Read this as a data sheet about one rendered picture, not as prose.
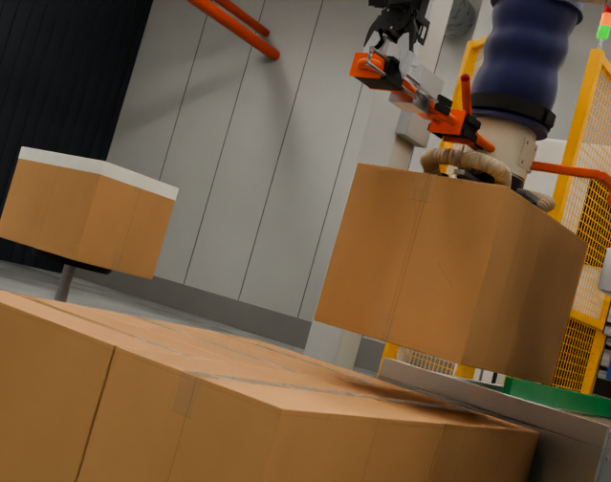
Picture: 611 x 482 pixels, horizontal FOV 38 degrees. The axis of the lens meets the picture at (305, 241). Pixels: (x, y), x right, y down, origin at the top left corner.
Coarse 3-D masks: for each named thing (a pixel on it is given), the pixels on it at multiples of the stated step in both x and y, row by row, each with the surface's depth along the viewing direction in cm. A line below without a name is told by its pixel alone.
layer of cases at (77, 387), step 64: (0, 320) 183; (64, 320) 181; (128, 320) 226; (0, 384) 179; (64, 384) 169; (128, 384) 159; (192, 384) 151; (256, 384) 162; (320, 384) 197; (384, 384) 251; (0, 448) 175; (64, 448) 165; (128, 448) 156; (192, 448) 148; (256, 448) 141; (320, 448) 151; (384, 448) 169; (448, 448) 192; (512, 448) 222
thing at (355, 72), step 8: (360, 56) 179; (376, 56) 177; (352, 64) 180; (384, 64) 177; (352, 72) 180; (360, 72) 179; (368, 72) 177; (376, 72) 176; (360, 80) 182; (368, 80) 180; (376, 80) 178; (376, 88) 184; (384, 88) 182; (392, 88) 181
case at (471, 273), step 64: (384, 192) 211; (448, 192) 201; (512, 192) 196; (384, 256) 207; (448, 256) 198; (512, 256) 202; (576, 256) 236; (320, 320) 213; (384, 320) 204; (448, 320) 195; (512, 320) 209
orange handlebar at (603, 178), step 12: (360, 60) 177; (372, 60) 176; (408, 84) 185; (432, 108) 195; (432, 120) 205; (444, 120) 200; (456, 120) 203; (468, 144) 219; (480, 144) 216; (492, 144) 220; (540, 168) 225; (552, 168) 223; (564, 168) 221; (576, 168) 219; (588, 168) 218; (600, 180) 217
